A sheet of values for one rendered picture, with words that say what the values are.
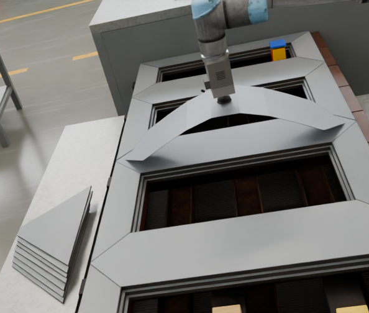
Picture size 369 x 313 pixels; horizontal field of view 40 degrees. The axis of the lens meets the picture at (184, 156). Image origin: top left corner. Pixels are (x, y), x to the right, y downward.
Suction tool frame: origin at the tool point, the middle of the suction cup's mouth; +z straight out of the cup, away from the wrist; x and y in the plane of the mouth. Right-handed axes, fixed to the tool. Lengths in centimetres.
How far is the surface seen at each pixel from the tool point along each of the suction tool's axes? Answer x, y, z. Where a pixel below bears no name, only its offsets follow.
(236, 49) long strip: 16, -71, 13
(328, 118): 28.7, 4.7, 10.6
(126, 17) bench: -26, -86, -7
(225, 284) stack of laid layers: -12, 53, 15
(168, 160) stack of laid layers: -20.2, 1.9, 12.9
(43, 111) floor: -124, -252, 97
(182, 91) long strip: -10.8, -43.1, 12.8
